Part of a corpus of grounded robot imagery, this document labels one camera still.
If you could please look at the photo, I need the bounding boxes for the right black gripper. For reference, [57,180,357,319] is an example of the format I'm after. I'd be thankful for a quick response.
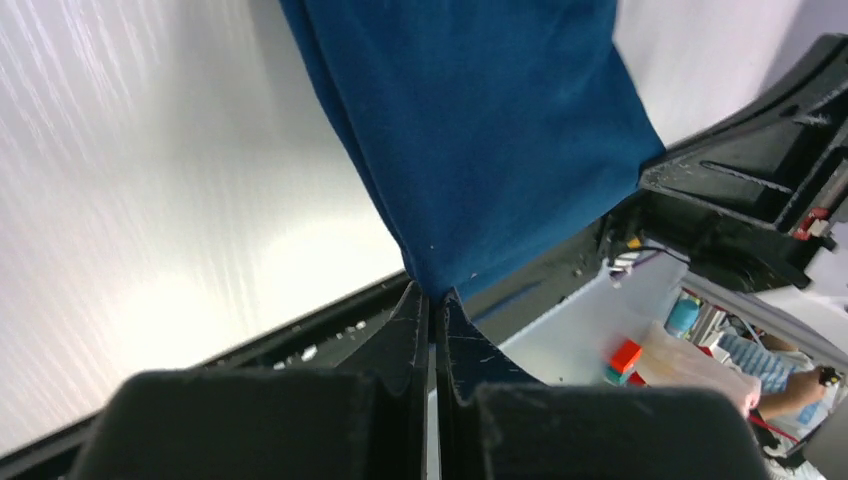
[603,34,847,292]

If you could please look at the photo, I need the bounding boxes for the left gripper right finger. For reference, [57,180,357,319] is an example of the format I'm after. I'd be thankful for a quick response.
[433,292,767,479]

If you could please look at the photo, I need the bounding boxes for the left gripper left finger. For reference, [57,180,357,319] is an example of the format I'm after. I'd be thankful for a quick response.
[70,283,429,479]

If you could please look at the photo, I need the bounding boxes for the navy blue printed t-shirt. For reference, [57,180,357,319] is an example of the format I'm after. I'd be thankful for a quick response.
[282,1,664,299]

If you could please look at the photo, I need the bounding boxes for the teal bottle off table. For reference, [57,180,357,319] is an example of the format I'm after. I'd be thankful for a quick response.
[664,296,700,338]

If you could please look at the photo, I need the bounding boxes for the orange block off table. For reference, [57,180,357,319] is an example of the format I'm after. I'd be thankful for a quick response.
[605,339,643,386]

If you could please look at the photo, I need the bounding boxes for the white slotted cable duct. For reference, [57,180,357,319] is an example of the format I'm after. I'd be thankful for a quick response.
[500,255,688,385]

